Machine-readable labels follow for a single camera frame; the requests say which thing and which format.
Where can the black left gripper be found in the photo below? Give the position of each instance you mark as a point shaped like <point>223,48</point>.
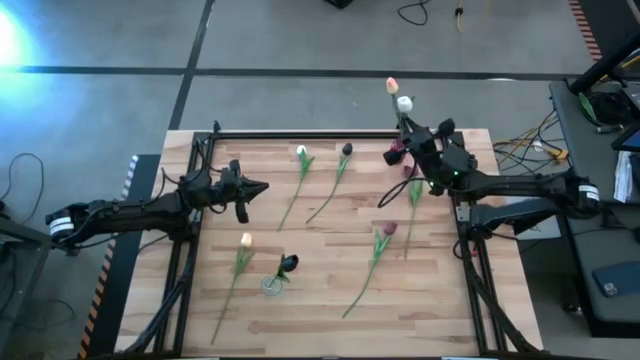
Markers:
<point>241,212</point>

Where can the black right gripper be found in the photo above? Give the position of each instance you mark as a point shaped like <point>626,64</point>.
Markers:
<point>446,126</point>

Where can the white artificial tulip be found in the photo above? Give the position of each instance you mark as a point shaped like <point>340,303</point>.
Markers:
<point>404,104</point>
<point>301,149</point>

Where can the maroon artificial tulip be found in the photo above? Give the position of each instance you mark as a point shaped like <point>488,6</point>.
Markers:
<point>390,228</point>
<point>410,171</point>

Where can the cream artificial tulip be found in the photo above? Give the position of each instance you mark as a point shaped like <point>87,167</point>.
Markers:
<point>246,240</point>

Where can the peach artificial tulip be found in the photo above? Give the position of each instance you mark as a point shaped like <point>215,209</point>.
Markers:
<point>392,85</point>

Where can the black artificial tulip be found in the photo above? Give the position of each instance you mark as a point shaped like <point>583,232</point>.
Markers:
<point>347,148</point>
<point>290,262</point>

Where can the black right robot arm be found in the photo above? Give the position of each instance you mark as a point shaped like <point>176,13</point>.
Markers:
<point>525,187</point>

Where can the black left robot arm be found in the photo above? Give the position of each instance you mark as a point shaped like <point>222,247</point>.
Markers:
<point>135,215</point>

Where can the red ribbed glass vase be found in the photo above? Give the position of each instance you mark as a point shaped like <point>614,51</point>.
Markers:
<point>398,145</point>

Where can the clear ribbed glass vase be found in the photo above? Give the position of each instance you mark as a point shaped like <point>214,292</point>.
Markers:
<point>267,290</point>

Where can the black equipment base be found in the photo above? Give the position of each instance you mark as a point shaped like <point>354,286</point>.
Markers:
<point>339,3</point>

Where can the white floor sheet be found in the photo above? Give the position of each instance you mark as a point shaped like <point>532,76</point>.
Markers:
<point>547,231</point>

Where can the green strip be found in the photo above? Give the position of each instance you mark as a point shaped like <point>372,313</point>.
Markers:
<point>585,106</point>

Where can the black floor mat striped edge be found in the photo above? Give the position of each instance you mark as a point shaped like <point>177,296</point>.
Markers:
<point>112,300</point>
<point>615,20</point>

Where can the black pole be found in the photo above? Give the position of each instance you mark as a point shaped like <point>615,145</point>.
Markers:
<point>605,62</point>

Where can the dark grey desk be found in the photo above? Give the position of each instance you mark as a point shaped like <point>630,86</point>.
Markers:
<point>595,240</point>

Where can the white paper sheet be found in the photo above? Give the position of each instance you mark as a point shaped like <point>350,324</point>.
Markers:
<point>624,177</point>

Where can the tablet with blue screen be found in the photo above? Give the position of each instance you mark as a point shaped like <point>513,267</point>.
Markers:
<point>631,141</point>

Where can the grey metal side table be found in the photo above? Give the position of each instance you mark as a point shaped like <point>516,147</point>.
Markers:
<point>15,232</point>

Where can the black metal table frame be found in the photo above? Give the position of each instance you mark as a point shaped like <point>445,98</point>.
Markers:
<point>325,135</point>

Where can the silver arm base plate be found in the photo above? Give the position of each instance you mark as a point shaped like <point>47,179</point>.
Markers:
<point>462,215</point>

